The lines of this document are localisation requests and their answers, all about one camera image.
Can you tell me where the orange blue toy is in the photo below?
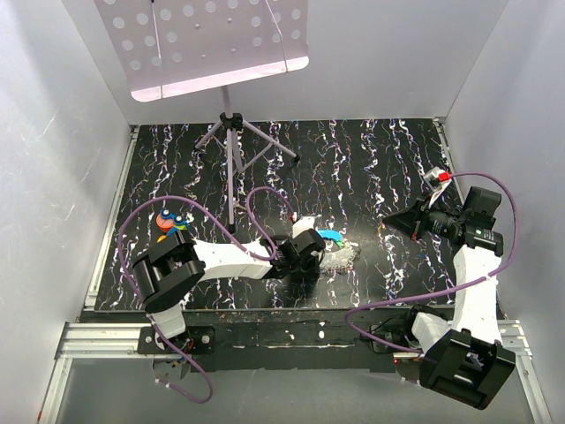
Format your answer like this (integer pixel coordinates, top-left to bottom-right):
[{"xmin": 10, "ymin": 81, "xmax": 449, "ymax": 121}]
[{"xmin": 155, "ymin": 208, "xmax": 187, "ymax": 235}]

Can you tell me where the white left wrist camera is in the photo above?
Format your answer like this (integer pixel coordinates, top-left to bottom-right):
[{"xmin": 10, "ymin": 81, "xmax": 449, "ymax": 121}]
[{"xmin": 292, "ymin": 216, "xmax": 316, "ymax": 239}]

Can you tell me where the white perforated music stand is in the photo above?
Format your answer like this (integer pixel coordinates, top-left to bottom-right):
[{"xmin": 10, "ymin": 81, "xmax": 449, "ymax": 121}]
[{"xmin": 95, "ymin": 0, "xmax": 309, "ymax": 231}]

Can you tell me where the aluminium rail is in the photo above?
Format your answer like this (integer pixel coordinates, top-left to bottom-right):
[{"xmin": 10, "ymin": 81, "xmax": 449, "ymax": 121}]
[{"xmin": 38, "ymin": 308, "xmax": 550, "ymax": 423}]

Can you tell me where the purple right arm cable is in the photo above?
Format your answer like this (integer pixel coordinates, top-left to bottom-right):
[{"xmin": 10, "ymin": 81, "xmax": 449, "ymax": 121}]
[{"xmin": 344, "ymin": 171, "xmax": 519, "ymax": 354}]

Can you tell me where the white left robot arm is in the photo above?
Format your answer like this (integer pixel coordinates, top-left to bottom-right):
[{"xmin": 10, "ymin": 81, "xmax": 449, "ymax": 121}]
[{"xmin": 132, "ymin": 229, "xmax": 326, "ymax": 353}]

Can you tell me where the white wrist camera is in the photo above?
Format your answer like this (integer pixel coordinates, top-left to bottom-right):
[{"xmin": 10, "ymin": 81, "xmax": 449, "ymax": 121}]
[
  {"xmin": 424, "ymin": 167, "xmax": 451, "ymax": 207},
  {"xmin": 292, "ymin": 216, "xmax": 316, "ymax": 239}
]

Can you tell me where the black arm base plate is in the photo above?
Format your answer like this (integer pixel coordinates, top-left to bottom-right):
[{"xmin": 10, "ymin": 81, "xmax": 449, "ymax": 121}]
[{"xmin": 136, "ymin": 304, "xmax": 447, "ymax": 375}]

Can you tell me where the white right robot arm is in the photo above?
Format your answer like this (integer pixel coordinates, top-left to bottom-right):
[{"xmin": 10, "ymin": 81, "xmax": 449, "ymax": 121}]
[{"xmin": 383, "ymin": 186, "xmax": 516, "ymax": 410}]

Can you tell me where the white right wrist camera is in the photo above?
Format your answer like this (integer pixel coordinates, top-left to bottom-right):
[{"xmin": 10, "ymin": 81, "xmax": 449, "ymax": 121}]
[{"xmin": 424, "ymin": 167, "xmax": 451, "ymax": 207}]

